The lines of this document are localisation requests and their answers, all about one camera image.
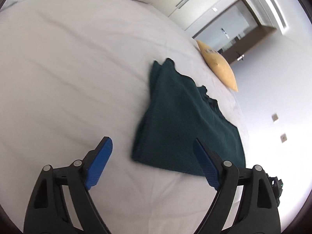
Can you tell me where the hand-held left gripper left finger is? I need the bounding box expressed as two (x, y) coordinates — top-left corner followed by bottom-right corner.
(24, 136), (113, 234)

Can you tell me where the white ceiling air vent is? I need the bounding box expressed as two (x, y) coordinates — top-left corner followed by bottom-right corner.
(251, 0), (287, 30)

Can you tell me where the yellow pillow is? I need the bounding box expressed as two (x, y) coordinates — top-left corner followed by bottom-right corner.
(196, 40), (238, 92)

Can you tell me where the dark green sweater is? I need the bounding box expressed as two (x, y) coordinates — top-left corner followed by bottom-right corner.
(132, 58), (246, 177)

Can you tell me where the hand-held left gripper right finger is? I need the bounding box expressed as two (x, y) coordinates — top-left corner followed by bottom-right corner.
(192, 138), (281, 234)

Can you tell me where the brown door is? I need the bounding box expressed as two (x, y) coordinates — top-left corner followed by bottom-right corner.
(221, 26), (277, 65)

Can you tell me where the white bed sheet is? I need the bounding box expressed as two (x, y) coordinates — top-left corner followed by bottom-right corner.
(0, 0), (246, 234)

